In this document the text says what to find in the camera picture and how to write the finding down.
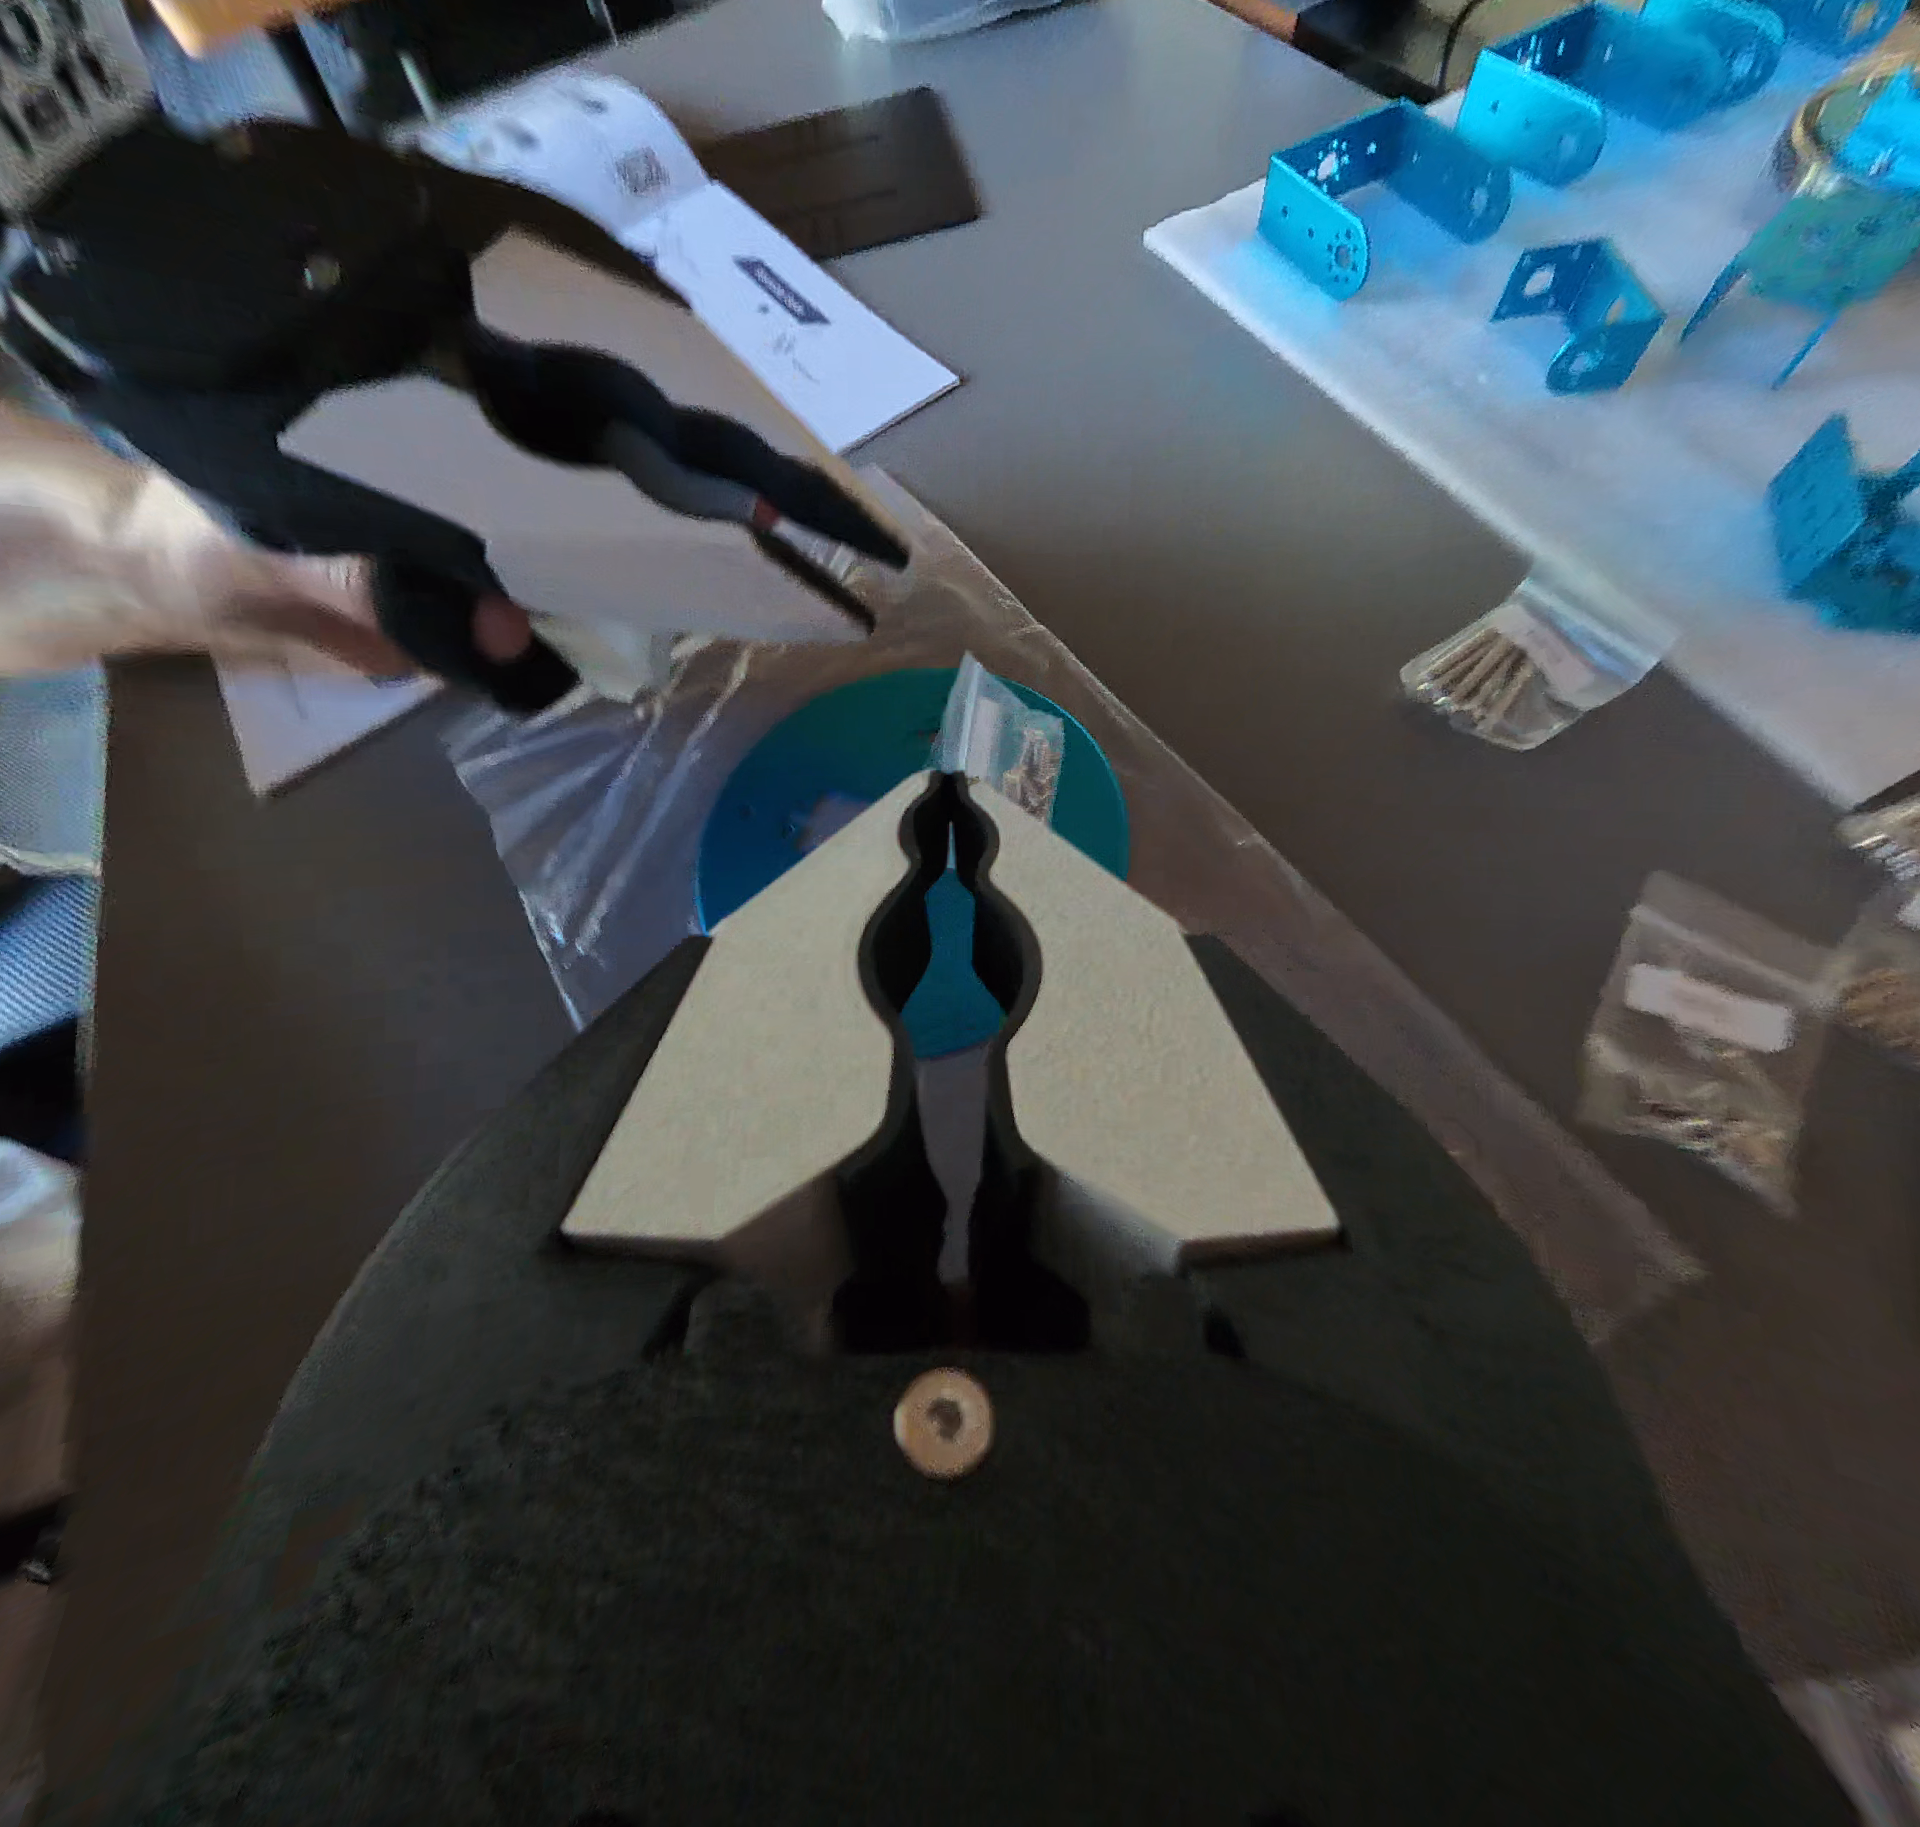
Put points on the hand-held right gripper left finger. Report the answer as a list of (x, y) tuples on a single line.
[(706, 1108)]

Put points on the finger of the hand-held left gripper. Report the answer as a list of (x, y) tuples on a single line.
[(676, 359), (527, 537)]

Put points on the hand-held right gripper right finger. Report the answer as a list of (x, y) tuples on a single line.
[(1156, 1108)]

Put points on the large clear plastic bag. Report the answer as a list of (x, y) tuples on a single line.
[(602, 808)]

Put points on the teal round metal plate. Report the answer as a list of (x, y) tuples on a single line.
[(811, 808)]

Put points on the small clear screw bag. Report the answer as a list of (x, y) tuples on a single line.
[(1007, 748)]

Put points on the person's left hand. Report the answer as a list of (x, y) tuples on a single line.
[(151, 584)]

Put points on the white instruction booklet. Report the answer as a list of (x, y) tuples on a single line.
[(781, 310)]

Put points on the black flat metal plate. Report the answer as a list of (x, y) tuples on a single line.
[(857, 170)]

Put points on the printed paper sheet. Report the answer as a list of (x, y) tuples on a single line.
[(317, 724)]

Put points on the labelled bag of short screws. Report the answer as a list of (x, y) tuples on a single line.
[(1712, 1032)]

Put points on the bag of long screws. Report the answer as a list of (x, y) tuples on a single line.
[(1517, 674)]

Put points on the pile of small hardware bags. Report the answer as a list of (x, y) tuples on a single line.
[(1883, 927)]

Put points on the white foam sheet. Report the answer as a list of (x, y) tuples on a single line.
[(1501, 403)]

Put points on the blue angled metal bracket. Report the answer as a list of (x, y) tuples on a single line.
[(1837, 537)]

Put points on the blue bracket with round bearing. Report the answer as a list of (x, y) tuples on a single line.
[(1832, 235)]

